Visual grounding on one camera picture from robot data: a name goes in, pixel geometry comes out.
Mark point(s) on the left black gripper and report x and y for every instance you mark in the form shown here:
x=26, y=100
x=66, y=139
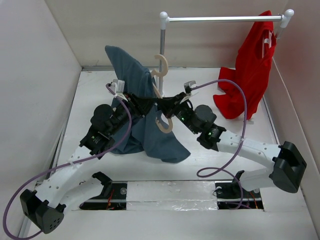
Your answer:
x=139, y=106

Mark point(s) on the white hanger under red shirt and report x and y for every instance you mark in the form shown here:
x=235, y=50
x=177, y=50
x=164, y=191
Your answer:
x=268, y=44

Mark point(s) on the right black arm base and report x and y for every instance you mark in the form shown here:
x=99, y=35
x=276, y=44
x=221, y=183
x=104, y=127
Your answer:
x=228, y=196

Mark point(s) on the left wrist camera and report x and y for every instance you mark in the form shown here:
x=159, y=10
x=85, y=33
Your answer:
x=117, y=86

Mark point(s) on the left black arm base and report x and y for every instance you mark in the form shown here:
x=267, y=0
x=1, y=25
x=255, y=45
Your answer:
x=113, y=196

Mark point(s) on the blue grey t shirt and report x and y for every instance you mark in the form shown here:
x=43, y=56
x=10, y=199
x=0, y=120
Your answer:
x=145, y=136

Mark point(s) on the red t shirt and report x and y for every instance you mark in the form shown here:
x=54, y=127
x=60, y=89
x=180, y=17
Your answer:
x=251, y=74

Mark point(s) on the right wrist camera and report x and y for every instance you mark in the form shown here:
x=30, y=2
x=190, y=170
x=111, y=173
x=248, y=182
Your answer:
x=188, y=87

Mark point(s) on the beige wooden hanger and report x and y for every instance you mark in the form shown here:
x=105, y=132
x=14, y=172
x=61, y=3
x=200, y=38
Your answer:
x=160, y=74

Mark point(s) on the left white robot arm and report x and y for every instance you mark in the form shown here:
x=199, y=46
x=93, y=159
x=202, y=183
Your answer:
x=69, y=186

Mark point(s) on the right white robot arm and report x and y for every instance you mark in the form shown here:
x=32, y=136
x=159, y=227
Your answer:
x=283, y=165

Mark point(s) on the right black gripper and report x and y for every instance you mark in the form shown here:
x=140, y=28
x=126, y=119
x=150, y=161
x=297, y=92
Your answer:
x=167, y=103

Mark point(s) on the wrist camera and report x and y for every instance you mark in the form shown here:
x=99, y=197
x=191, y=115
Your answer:
x=117, y=86
x=188, y=87

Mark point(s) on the white clothes rack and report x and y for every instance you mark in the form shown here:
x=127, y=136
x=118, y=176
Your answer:
x=165, y=19

